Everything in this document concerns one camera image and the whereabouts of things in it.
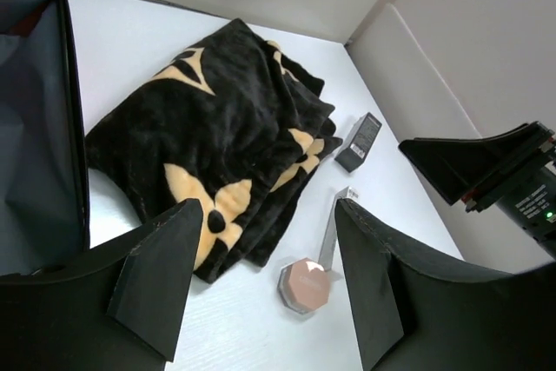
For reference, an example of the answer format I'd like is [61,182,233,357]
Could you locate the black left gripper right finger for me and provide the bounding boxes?
[334,199,555,370]

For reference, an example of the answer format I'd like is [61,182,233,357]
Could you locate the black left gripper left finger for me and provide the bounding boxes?
[1,199,203,370]

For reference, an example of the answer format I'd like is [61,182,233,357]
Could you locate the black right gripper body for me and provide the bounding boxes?
[464,144,555,256]

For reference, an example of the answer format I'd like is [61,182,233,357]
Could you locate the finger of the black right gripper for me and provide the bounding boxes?
[399,122,554,206]

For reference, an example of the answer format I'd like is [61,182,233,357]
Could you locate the black cosmetic box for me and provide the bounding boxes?
[334,112,382,173]

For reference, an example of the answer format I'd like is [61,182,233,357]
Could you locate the pink and teal suitcase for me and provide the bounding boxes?
[1,0,89,275]

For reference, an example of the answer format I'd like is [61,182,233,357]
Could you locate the black and tan blanket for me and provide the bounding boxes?
[85,19,342,283]

